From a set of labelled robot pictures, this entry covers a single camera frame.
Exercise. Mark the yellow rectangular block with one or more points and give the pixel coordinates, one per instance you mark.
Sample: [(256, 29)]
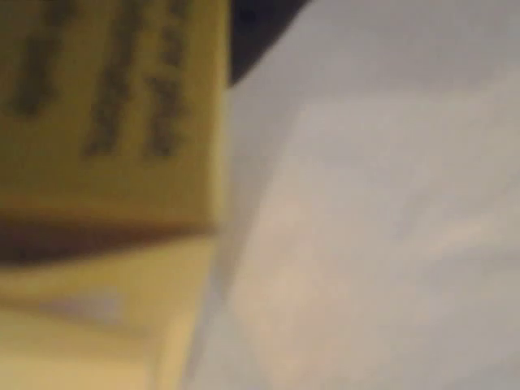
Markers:
[(101, 183)]

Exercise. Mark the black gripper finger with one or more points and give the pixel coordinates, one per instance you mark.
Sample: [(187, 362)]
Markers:
[(252, 28)]

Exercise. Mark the white stained tablecloth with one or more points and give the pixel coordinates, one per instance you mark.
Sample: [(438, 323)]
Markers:
[(365, 203)]

